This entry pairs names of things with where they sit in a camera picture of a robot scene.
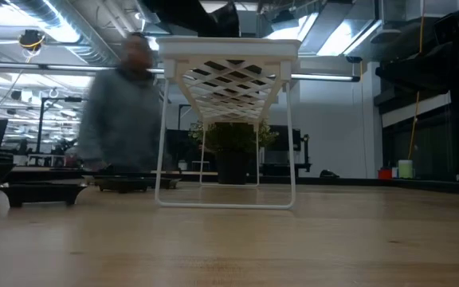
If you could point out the black rounded object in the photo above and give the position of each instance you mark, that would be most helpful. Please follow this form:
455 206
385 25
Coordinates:
328 174

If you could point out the small black square plate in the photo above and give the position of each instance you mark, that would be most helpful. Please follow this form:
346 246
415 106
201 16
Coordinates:
42 189
122 184

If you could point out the green potted plant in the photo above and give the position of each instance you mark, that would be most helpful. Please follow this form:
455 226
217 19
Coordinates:
233 139

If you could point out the white lattice rack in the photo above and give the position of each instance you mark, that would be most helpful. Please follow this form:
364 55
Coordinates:
229 48

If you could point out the silver ventilation duct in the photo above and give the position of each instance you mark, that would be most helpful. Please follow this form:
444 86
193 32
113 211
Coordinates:
94 40

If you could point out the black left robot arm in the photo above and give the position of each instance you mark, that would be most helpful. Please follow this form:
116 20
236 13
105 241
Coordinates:
173 10

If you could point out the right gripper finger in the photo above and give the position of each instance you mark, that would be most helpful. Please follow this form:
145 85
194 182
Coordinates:
405 71

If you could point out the black monitor on stand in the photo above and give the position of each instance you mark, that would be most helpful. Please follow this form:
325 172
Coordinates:
287 139

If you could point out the blurred person in grey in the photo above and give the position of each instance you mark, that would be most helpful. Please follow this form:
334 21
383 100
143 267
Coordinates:
122 119

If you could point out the pale green cup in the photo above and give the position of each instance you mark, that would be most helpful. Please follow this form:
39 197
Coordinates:
405 169

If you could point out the person's head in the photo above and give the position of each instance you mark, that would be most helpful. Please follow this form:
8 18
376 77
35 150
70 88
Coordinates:
136 52

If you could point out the red container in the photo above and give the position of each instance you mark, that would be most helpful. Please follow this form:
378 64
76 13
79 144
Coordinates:
385 174

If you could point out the black metal frame stand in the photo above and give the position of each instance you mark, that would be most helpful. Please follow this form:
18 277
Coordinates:
40 127

